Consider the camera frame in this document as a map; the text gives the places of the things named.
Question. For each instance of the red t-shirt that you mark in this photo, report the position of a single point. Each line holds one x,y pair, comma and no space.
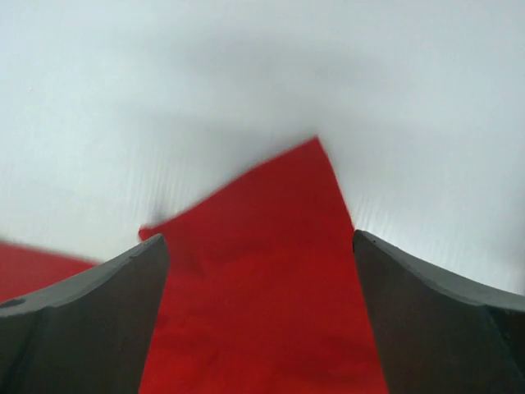
262,293

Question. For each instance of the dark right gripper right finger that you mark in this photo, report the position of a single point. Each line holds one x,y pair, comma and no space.
436,331

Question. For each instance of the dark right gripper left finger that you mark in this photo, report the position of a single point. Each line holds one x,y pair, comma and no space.
89,333

